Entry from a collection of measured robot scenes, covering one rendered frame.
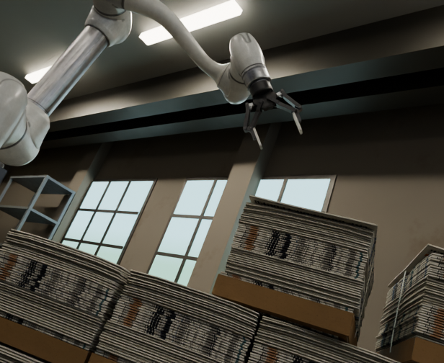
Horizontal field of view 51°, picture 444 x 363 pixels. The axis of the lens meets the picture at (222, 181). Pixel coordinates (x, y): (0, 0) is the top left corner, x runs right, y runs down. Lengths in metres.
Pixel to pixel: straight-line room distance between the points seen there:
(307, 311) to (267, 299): 0.08
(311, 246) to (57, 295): 0.54
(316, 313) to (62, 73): 1.22
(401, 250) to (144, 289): 2.87
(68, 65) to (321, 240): 1.14
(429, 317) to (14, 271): 0.85
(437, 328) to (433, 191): 2.88
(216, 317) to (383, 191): 3.13
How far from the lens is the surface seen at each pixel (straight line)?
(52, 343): 1.04
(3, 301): 1.10
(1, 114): 1.49
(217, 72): 1.76
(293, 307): 0.95
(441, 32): 3.49
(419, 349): 0.99
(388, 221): 3.83
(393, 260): 3.68
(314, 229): 1.00
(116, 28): 1.86
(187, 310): 0.97
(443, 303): 1.02
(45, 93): 1.73
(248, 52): 1.62
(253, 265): 0.99
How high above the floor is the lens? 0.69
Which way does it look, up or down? 22 degrees up
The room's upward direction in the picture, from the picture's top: 21 degrees clockwise
